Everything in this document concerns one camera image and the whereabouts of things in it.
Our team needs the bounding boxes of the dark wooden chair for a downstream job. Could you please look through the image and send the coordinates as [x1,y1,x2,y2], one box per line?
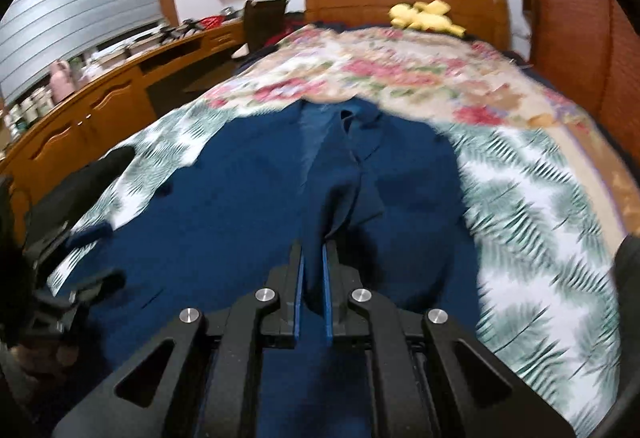
[231,0,292,60]

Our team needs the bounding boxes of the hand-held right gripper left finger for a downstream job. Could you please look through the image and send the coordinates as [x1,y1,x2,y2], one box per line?
[52,241,306,438]

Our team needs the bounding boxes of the navy blue blazer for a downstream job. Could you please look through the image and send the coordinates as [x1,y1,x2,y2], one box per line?
[50,98,482,438]

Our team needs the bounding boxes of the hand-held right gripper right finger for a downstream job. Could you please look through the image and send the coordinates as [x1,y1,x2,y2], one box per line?
[322,241,576,438]

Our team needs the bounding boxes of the pink vase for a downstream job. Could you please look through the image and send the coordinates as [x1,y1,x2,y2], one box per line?
[50,60,77,102]

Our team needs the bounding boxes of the grey window blind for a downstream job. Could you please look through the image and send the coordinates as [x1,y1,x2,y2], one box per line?
[0,0,172,108]

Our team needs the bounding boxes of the yellow plush toy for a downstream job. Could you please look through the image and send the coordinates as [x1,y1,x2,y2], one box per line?
[389,0,467,38]

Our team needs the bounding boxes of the wooden desk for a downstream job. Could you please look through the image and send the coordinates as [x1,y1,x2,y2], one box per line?
[0,18,247,241]

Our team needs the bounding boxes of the person's left hand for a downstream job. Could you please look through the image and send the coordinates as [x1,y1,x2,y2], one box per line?
[15,343,81,380]

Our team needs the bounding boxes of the wooden louvred wardrobe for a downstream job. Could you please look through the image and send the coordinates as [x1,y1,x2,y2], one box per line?
[511,0,640,169]

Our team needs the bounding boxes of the black garment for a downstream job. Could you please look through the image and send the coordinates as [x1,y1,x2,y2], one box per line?
[25,147,136,239]

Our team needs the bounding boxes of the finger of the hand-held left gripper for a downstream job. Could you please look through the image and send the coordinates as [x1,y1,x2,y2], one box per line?
[70,268,126,302]
[65,222,112,250]

